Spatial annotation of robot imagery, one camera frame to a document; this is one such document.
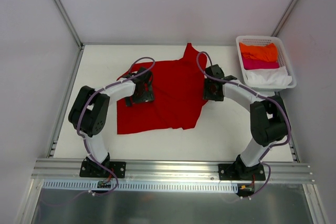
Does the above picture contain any red t-shirt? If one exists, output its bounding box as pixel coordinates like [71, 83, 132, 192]
[117, 43, 207, 135]

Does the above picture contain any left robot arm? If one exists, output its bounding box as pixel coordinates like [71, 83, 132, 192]
[68, 67, 154, 177]

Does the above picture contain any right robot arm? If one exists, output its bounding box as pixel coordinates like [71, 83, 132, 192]
[203, 65, 290, 180]

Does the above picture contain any magenta t-shirt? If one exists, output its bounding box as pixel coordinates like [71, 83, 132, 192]
[241, 56, 280, 70]

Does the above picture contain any white t-shirt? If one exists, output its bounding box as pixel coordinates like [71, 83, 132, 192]
[246, 67, 292, 86]

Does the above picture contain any orange t-shirt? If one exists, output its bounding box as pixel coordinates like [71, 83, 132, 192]
[239, 42, 278, 62]

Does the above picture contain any white plastic basket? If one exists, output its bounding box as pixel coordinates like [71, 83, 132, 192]
[236, 36, 297, 92]

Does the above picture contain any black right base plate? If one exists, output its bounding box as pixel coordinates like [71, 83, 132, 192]
[218, 163, 266, 181]

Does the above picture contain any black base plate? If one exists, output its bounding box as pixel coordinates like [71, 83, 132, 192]
[79, 159, 126, 178]
[218, 163, 266, 181]

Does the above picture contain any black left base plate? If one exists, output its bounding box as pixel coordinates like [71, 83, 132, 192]
[79, 159, 126, 178]

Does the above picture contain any aluminium mounting rail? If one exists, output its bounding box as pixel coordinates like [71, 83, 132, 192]
[31, 158, 316, 184]

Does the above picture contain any white slotted cable duct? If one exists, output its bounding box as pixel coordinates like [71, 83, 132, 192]
[43, 179, 238, 194]

